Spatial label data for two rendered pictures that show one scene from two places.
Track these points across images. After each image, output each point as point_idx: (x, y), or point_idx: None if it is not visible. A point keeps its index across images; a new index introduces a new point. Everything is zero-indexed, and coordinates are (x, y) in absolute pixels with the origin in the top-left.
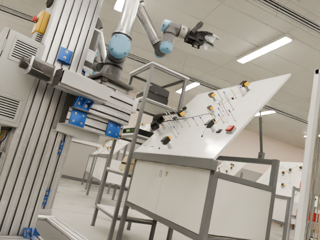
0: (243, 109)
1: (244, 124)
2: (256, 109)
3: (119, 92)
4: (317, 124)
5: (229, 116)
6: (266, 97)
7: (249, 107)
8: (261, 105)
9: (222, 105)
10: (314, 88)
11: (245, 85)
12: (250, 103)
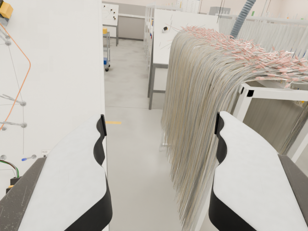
0: (59, 106)
1: (105, 160)
2: (100, 111)
3: None
4: (215, 144)
5: (30, 130)
6: (98, 72)
7: (74, 102)
8: (104, 99)
9: (6, 123)
10: (239, 117)
11: (3, 15)
12: (65, 85)
